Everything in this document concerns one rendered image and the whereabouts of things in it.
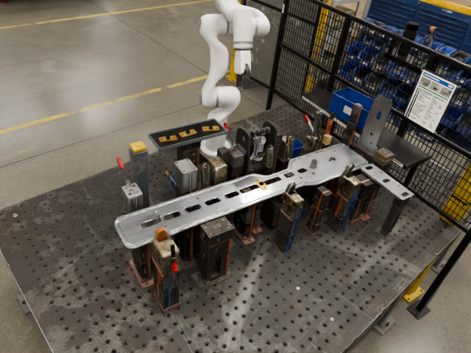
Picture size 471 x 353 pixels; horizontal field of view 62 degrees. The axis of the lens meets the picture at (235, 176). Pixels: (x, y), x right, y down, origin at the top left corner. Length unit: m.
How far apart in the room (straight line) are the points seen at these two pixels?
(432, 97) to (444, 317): 1.48
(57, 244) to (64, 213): 0.21
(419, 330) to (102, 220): 2.07
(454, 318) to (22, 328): 2.71
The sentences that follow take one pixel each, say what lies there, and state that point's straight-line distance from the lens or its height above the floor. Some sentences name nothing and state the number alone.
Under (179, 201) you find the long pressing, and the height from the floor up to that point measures 1.00.
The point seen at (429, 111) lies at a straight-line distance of 2.42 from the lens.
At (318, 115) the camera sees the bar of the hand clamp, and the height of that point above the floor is 1.21.
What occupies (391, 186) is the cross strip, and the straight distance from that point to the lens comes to 2.15.
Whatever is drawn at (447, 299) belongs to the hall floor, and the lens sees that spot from 3.19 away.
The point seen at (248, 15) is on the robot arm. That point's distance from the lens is 1.72.
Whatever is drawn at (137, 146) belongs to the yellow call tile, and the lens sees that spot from 1.84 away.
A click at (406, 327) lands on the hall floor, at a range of 2.90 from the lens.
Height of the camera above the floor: 2.21
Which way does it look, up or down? 39 degrees down
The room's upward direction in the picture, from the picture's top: 7 degrees clockwise
